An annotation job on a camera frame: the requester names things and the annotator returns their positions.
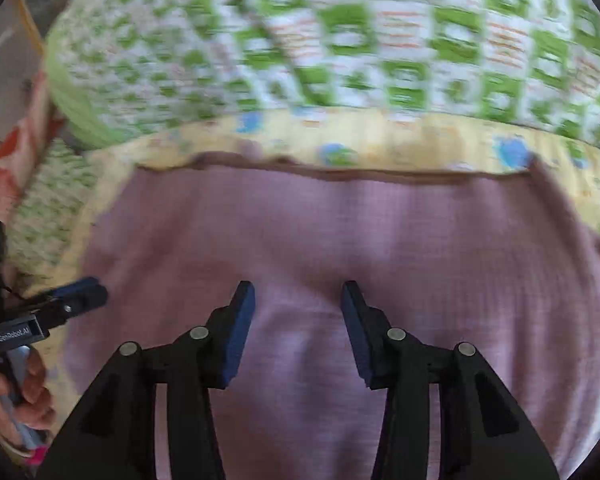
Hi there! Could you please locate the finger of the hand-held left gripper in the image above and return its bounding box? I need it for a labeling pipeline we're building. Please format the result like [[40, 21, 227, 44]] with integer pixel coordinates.
[[36, 287, 109, 330], [25, 277, 102, 309]]

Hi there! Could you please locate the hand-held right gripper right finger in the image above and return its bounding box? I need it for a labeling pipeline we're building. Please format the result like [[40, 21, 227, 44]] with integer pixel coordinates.
[[341, 281, 561, 480]]

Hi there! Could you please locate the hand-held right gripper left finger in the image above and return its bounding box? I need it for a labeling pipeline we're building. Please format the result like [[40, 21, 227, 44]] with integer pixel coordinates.
[[35, 281, 256, 480]]

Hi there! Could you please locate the orange floral blanket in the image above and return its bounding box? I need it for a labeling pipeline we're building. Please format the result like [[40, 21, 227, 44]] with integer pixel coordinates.
[[0, 72, 66, 222]]

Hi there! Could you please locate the framed floral picture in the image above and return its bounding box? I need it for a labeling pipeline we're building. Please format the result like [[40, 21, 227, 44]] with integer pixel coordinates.
[[14, 0, 47, 57]]

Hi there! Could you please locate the green checked pillow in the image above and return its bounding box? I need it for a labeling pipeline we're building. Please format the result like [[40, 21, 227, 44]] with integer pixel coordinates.
[[7, 140, 97, 282]]

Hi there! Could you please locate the yellow cartoon bed sheet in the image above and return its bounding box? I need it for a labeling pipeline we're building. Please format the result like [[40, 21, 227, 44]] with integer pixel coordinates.
[[40, 112, 600, 411]]

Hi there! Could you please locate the green frog patterned quilt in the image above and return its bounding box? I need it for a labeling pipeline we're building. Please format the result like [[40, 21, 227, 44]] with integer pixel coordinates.
[[45, 0, 600, 155]]

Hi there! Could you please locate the person's left hand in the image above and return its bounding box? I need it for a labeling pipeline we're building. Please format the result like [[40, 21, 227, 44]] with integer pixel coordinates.
[[0, 347, 57, 432]]

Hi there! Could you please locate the purple knitted sweater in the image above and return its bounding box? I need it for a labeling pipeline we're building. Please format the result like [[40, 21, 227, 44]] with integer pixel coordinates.
[[62, 152, 600, 480]]

